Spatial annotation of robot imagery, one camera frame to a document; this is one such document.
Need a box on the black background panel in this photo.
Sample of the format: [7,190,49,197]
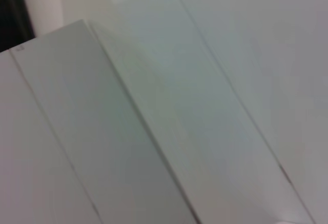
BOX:
[0,0,36,53]

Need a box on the white cabinet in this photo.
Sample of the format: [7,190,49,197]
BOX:
[0,18,317,224]

